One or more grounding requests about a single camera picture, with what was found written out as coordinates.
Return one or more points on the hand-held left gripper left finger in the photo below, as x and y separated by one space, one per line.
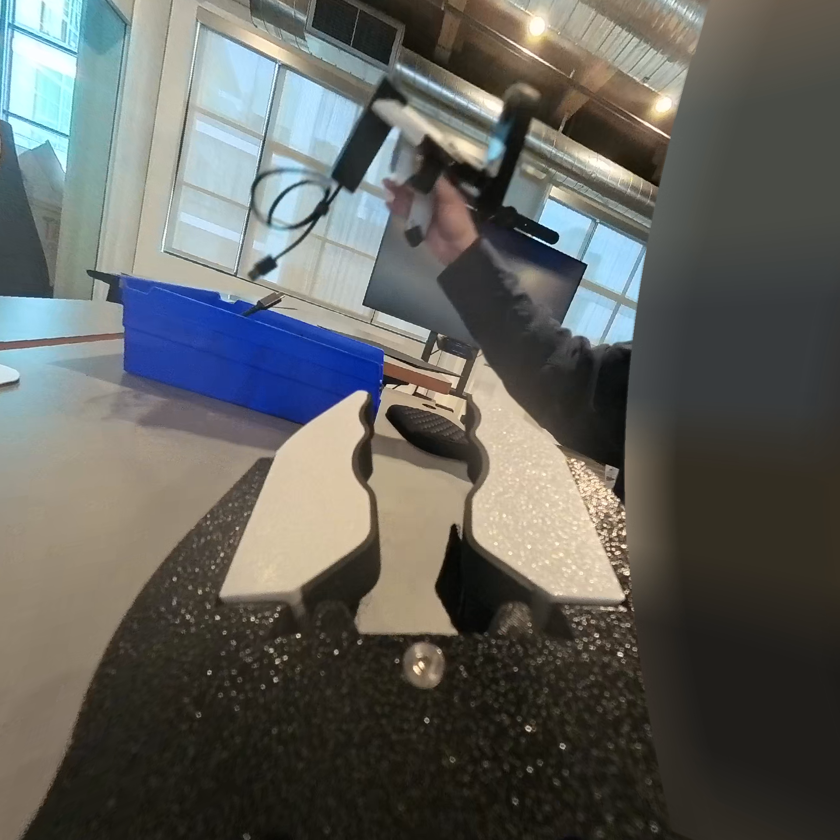
308 512

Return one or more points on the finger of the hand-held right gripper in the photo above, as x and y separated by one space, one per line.
410 118

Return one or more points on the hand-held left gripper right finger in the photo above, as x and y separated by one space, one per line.
538 518

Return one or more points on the black rectangular usb device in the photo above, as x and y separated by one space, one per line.
364 134

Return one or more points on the person's right hand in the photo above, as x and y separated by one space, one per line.
453 226

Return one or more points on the ceiling air vent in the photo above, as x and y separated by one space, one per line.
354 26

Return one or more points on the black padded wrist rest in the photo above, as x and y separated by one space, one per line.
430 430

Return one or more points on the round ceiling light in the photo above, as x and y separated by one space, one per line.
663 103
537 25

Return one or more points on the black computer monitor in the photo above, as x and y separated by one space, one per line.
420 282

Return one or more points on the blue plastic bin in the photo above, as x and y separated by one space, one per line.
249 354

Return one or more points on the monitor stand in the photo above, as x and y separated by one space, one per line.
449 364

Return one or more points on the large grid window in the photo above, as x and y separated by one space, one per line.
223 151

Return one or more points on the black flat object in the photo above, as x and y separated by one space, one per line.
103 277

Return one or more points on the silver ceiling duct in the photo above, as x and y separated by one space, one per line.
571 148

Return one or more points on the white flat base plate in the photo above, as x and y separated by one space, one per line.
6 375

